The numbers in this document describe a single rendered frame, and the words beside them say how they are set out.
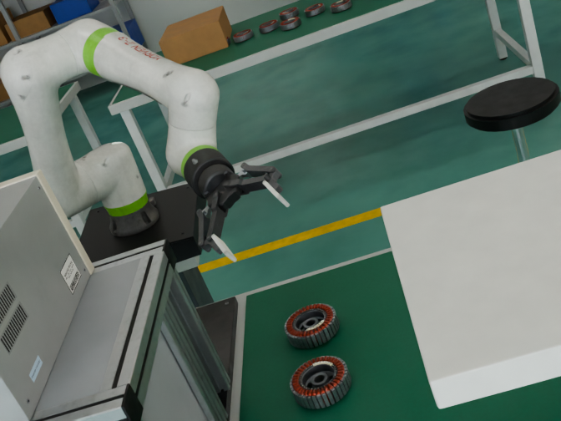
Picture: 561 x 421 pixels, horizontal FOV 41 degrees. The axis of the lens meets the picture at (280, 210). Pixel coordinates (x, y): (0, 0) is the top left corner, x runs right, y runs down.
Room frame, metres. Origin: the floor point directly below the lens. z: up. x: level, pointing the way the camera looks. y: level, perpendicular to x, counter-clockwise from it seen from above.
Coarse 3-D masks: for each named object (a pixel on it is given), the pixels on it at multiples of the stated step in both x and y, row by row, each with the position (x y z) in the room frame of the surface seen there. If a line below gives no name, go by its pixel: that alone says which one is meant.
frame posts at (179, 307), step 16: (176, 272) 1.24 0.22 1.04; (176, 288) 1.22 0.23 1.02; (176, 304) 1.22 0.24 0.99; (192, 304) 1.24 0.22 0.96; (176, 320) 1.14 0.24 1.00; (192, 320) 1.22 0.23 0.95; (192, 336) 1.22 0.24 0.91; (208, 336) 1.25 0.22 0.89; (192, 352) 1.14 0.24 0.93; (208, 352) 1.22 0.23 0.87; (208, 368) 1.22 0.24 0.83; (224, 368) 1.25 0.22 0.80; (208, 384) 1.13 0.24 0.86; (224, 384) 1.22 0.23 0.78; (224, 416) 1.13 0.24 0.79
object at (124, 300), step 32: (128, 256) 1.22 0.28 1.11; (160, 256) 1.17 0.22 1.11; (96, 288) 1.15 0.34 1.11; (128, 288) 1.11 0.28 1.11; (160, 288) 1.10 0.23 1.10; (96, 320) 1.04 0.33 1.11; (128, 320) 1.00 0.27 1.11; (160, 320) 1.03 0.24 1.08; (64, 352) 0.99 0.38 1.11; (96, 352) 0.95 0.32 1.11; (128, 352) 0.92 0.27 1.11; (64, 384) 0.90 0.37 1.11; (96, 384) 0.87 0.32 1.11; (128, 384) 0.84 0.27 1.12; (64, 416) 0.83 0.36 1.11; (96, 416) 0.81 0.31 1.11; (128, 416) 0.80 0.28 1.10
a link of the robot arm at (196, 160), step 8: (200, 152) 1.45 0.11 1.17; (208, 152) 1.45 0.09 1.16; (216, 152) 1.45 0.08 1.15; (192, 160) 1.42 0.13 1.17; (200, 160) 1.42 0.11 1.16; (208, 160) 1.41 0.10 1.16; (216, 160) 1.42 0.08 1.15; (224, 160) 1.42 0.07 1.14; (184, 168) 1.45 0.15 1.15; (192, 168) 1.42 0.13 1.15; (200, 168) 1.41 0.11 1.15; (232, 168) 1.43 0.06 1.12; (184, 176) 1.45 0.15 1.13; (192, 176) 1.41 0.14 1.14; (192, 184) 1.41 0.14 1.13
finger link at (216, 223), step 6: (216, 192) 1.35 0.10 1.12; (216, 198) 1.34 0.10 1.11; (216, 204) 1.32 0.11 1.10; (216, 210) 1.31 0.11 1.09; (222, 210) 1.32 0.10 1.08; (216, 216) 1.30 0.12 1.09; (222, 216) 1.32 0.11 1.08; (210, 222) 1.30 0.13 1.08; (216, 222) 1.30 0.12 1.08; (222, 222) 1.31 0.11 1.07; (210, 228) 1.28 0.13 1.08; (216, 228) 1.29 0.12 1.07; (222, 228) 1.30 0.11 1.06; (210, 234) 1.27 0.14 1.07; (216, 234) 1.28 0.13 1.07; (210, 240) 1.26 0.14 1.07
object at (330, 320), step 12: (300, 312) 1.36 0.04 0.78; (312, 312) 1.35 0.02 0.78; (324, 312) 1.32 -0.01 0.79; (288, 324) 1.33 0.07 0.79; (300, 324) 1.34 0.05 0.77; (312, 324) 1.33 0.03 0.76; (324, 324) 1.28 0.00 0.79; (336, 324) 1.29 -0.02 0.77; (288, 336) 1.30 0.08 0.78; (300, 336) 1.28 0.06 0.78; (312, 336) 1.27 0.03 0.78; (324, 336) 1.27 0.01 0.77
